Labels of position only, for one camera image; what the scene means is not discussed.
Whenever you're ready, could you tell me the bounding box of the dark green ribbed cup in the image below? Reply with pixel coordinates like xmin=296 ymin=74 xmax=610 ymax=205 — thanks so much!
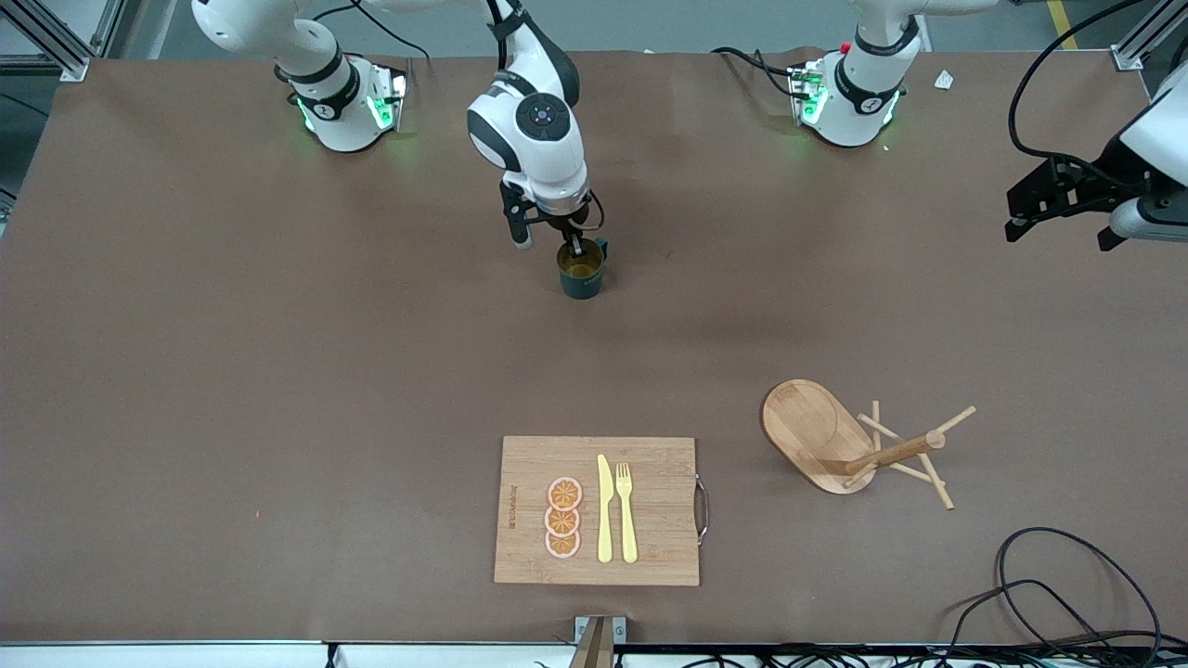
xmin=556 ymin=238 xmax=610 ymax=301

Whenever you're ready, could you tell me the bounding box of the yellow plastic knife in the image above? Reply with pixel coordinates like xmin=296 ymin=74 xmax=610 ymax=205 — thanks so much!
xmin=597 ymin=454 xmax=615 ymax=564

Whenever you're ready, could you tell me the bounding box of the wooden cutting board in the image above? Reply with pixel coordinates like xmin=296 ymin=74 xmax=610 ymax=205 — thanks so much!
xmin=493 ymin=436 xmax=711 ymax=587

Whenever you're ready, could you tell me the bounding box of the wooden mug tree stand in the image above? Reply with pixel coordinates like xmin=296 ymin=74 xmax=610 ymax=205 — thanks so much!
xmin=760 ymin=379 xmax=977 ymax=511

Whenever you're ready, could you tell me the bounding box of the yellow plastic fork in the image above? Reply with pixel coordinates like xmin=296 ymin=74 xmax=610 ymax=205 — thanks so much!
xmin=616 ymin=462 xmax=639 ymax=565

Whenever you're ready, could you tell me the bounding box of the aluminium frame post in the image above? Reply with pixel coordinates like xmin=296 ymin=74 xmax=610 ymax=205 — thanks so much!
xmin=0 ymin=0 xmax=126 ymax=83
xmin=1114 ymin=0 xmax=1188 ymax=72

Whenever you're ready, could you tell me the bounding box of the black right base cable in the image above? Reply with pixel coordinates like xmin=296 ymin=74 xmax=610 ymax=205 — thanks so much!
xmin=311 ymin=0 xmax=433 ymax=89

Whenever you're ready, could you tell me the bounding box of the black base cable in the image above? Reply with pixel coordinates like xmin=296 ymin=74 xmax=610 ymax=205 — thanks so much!
xmin=311 ymin=0 xmax=433 ymax=89
xmin=710 ymin=46 xmax=801 ymax=98

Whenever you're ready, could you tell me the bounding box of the black left base cable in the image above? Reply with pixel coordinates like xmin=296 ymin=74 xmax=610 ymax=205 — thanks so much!
xmin=710 ymin=46 xmax=801 ymax=98

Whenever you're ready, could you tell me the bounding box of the black looped table cable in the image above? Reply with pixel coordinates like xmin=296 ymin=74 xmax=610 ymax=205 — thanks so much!
xmin=945 ymin=580 xmax=1115 ymax=650
xmin=996 ymin=527 xmax=1163 ymax=650

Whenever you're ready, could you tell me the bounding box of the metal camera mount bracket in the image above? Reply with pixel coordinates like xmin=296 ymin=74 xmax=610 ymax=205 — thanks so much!
xmin=568 ymin=615 xmax=627 ymax=668

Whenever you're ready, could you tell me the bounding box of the black cable bundle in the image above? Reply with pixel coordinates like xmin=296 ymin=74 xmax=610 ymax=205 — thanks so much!
xmin=534 ymin=643 xmax=1188 ymax=668

